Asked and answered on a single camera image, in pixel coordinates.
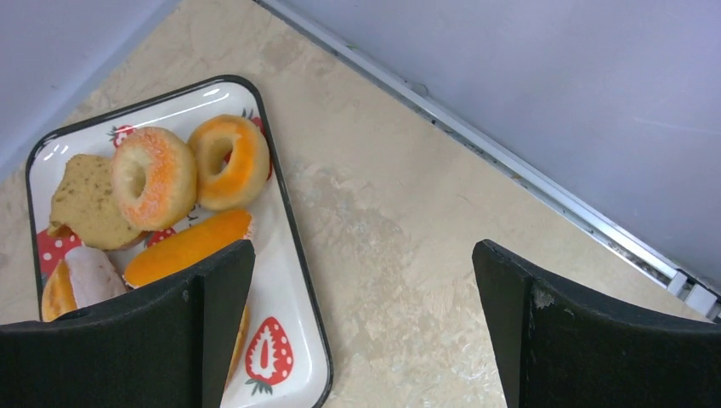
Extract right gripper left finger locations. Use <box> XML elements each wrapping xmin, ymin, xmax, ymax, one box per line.
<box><xmin>1</xmin><ymin>241</ymin><xmax>255</xmax><ymax>407</ymax></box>

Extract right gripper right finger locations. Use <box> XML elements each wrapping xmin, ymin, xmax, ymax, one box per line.
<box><xmin>472</xmin><ymin>240</ymin><xmax>720</xmax><ymax>407</ymax></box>

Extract fake toast slice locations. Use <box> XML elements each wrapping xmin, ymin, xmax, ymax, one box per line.
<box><xmin>224</xmin><ymin>306</ymin><xmax>249</xmax><ymax>388</ymax></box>
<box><xmin>47</xmin><ymin>154</ymin><xmax>148</xmax><ymax>251</ymax></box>

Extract fake long bread roll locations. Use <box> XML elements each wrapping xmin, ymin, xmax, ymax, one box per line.
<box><xmin>41</xmin><ymin>246</ymin><xmax>127</xmax><ymax>322</ymax></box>

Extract orange fake bread stick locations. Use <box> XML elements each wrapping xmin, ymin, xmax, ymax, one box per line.
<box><xmin>123</xmin><ymin>209</ymin><xmax>253</xmax><ymax>288</ymax></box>

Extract strawberry pattern tray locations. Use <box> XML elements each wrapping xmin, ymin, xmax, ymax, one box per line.
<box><xmin>26</xmin><ymin>75</ymin><xmax>333</xmax><ymax>407</ymax></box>

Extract fake round bread bun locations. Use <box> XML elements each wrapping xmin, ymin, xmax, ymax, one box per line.
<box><xmin>188</xmin><ymin>115</ymin><xmax>270</xmax><ymax>211</ymax></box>

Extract aluminium table edge rail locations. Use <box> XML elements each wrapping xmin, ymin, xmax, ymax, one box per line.
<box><xmin>259</xmin><ymin>1</ymin><xmax>720</xmax><ymax>323</ymax></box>

